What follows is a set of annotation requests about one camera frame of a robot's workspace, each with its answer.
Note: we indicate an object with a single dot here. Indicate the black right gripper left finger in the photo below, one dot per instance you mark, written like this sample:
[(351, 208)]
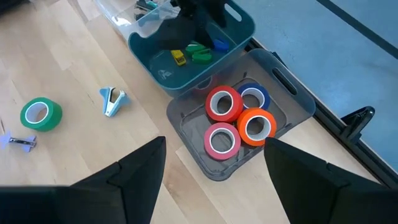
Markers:
[(93, 202)]

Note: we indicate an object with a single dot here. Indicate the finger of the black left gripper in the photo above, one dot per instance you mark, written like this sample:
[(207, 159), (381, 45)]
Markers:
[(180, 34), (211, 28)]

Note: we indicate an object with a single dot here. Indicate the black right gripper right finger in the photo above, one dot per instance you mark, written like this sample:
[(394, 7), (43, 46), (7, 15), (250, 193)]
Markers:
[(326, 196)]

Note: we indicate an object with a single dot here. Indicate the green mini stapler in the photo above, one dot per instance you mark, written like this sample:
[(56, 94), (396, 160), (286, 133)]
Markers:
[(194, 48), (202, 58)]

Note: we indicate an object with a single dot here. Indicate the blue mini stapler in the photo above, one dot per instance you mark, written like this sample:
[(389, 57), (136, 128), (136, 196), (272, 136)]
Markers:
[(221, 45)]

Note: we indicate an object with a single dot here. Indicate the yellow mini stapler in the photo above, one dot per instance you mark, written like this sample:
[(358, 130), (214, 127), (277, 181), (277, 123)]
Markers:
[(178, 58)]

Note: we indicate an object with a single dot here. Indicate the red tape roll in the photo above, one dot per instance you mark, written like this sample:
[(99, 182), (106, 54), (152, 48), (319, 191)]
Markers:
[(208, 105)]

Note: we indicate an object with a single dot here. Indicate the purple tape roll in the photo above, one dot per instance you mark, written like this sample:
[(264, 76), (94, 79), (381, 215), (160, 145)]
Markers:
[(264, 93)]

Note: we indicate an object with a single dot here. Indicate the green tape roll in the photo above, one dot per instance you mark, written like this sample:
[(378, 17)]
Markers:
[(53, 118)]

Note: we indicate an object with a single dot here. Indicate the pale blue staple remover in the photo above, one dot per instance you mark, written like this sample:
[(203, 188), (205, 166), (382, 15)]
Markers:
[(112, 104)]

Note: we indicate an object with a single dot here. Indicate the orange tape roll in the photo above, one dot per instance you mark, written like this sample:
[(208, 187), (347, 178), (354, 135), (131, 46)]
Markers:
[(241, 124)]

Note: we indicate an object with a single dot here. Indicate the pink tape roll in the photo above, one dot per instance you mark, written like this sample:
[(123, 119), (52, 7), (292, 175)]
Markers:
[(207, 143)]

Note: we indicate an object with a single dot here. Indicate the teal plastic bin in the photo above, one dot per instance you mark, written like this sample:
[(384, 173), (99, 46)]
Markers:
[(174, 77)]

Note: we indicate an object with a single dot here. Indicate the clear plastic bin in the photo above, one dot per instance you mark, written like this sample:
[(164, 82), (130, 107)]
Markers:
[(124, 21)]

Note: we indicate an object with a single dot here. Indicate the black table clamp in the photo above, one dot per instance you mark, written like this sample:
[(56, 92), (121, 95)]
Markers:
[(357, 121)]

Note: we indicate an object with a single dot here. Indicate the grey plastic bin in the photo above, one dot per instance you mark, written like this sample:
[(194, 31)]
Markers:
[(298, 102)]

